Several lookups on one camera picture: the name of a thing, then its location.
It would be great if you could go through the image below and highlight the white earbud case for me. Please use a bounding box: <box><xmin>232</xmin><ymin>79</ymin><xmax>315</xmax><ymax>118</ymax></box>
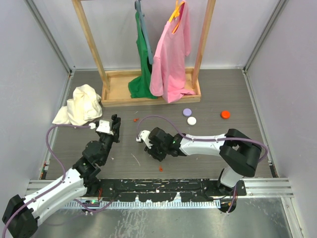
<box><xmin>187</xmin><ymin>117</ymin><xmax>197</xmax><ymax>126</ymax></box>

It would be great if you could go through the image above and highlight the purple earbud case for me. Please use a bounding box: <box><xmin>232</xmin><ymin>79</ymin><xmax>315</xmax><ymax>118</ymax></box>
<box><xmin>182</xmin><ymin>108</ymin><xmax>192</xmax><ymax>117</ymax></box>

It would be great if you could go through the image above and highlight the orange earbud case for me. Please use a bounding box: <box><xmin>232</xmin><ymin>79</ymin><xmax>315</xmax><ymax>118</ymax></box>
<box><xmin>220</xmin><ymin>111</ymin><xmax>230</xmax><ymax>119</ymax></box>

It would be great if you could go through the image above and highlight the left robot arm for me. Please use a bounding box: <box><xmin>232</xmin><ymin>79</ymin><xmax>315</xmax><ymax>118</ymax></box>
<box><xmin>1</xmin><ymin>115</ymin><xmax>121</xmax><ymax>238</ymax></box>

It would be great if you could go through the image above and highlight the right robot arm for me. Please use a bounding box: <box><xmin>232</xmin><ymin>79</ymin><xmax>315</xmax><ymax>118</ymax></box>
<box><xmin>137</xmin><ymin>127</ymin><xmax>263</xmax><ymax>195</ymax></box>

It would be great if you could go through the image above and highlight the wooden clothes rack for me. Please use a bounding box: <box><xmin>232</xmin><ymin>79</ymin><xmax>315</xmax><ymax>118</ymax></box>
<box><xmin>72</xmin><ymin>0</ymin><xmax>215</xmax><ymax>107</ymax></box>

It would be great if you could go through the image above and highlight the cream white cloth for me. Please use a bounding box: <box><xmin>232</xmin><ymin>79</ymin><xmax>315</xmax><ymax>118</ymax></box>
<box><xmin>52</xmin><ymin>84</ymin><xmax>103</xmax><ymax>126</ymax></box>

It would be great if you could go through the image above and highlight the green shirt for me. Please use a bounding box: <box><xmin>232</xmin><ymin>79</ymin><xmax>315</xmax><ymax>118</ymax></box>
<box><xmin>128</xmin><ymin>13</ymin><xmax>157</xmax><ymax>99</ymax></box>

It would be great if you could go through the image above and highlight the pink t-shirt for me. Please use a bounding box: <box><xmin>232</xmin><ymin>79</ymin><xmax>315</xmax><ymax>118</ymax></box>
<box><xmin>150</xmin><ymin>1</ymin><xmax>195</xmax><ymax>103</ymax></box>

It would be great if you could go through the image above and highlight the grey-blue hanger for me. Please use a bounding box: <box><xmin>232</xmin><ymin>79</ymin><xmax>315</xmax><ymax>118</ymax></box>
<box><xmin>134</xmin><ymin>0</ymin><xmax>153</xmax><ymax>64</ymax></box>

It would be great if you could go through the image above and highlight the yellow hanger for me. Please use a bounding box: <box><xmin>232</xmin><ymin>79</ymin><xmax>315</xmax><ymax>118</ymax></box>
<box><xmin>169</xmin><ymin>0</ymin><xmax>185</xmax><ymax>34</ymax></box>

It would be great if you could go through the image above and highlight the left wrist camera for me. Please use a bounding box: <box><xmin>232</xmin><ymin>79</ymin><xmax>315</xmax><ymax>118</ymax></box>
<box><xmin>88</xmin><ymin>120</ymin><xmax>113</xmax><ymax>135</ymax></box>

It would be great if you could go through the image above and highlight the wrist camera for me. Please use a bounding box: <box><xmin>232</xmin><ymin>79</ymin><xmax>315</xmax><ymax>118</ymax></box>
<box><xmin>88</xmin><ymin>120</ymin><xmax>113</xmax><ymax>135</ymax></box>
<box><xmin>136</xmin><ymin>130</ymin><xmax>152</xmax><ymax>149</ymax></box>

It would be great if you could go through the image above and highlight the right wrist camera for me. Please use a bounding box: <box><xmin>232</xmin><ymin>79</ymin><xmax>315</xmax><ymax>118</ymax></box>
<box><xmin>136</xmin><ymin>130</ymin><xmax>152</xmax><ymax>149</ymax></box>

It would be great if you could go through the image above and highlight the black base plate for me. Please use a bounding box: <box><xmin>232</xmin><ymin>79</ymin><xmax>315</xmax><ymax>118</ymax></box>
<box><xmin>96</xmin><ymin>178</ymin><xmax>247</xmax><ymax>203</ymax></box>

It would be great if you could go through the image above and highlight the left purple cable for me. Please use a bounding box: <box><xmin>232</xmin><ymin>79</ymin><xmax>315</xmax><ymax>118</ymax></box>
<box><xmin>2</xmin><ymin>123</ymin><xmax>91</xmax><ymax>236</ymax></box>

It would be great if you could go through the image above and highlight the grey cable duct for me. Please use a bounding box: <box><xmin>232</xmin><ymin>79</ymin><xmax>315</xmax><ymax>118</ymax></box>
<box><xmin>60</xmin><ymin>197</ymin><xmax>221</xmax><ymax>210</ymax></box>

